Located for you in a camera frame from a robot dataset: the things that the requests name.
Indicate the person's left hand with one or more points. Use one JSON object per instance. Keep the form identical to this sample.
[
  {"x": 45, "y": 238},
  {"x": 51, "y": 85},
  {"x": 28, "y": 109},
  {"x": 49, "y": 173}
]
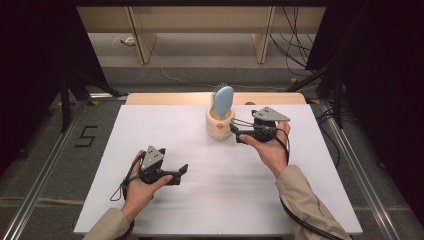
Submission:
[{"x": 138, "y": 198}]

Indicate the yellow floor tape piece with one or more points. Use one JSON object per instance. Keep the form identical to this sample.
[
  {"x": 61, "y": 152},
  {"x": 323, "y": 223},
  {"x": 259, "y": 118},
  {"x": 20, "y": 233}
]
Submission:
[
  {"x": 315, "y": 101},
  {"x": 94, "y": 102},
  {"x": 293, "y": 80}
]

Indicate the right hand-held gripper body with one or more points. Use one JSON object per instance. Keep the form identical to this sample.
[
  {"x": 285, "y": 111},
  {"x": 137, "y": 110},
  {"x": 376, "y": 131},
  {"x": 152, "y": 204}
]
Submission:
[{"x": 270, "y": 115}]

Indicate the light blue hairbrush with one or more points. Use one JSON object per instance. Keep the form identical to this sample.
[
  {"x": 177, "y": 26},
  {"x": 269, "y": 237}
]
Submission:
[{"x": 224, "y": 100}]

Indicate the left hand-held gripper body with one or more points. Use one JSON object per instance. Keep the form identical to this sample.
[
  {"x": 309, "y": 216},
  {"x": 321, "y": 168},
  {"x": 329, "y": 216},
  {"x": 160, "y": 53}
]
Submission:
[{"x": 151, "y": 158}]

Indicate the white board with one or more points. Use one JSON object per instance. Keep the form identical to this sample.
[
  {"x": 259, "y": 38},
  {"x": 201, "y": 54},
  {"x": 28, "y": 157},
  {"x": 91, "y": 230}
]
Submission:
[{"x": 150, "y": 133}]

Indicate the short metal floor rail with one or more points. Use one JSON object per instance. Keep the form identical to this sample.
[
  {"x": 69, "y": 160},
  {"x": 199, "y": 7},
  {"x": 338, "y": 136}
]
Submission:
[{"x": 106, "y": 96}]

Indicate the black tripod stand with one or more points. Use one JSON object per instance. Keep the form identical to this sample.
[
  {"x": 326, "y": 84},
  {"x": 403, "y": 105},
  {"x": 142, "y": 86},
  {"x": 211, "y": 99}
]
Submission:
[
  {"x": 337, "y": 100},
  {"x": 66, "y": 100}
]

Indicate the light wooden desk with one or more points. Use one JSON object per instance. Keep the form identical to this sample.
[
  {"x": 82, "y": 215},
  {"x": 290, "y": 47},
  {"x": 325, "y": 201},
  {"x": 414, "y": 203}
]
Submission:
[{"x": 200, "y": 18}]

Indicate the black curtain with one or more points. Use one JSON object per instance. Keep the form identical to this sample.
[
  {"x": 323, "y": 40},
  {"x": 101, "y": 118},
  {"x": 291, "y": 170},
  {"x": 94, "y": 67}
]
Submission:
[
  {"x": 383, "y": 83},
  {"x": 33, "y": 66}
]

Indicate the long metal floor rail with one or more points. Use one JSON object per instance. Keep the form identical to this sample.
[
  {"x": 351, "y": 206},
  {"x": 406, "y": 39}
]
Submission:
[
  {"x": 360, "y": 173},
  {"x": 43, "y": 180}
]

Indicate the person's right hand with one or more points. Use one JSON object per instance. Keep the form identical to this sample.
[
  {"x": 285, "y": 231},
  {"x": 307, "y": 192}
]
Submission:
[{"x": 271, "y": 153}]

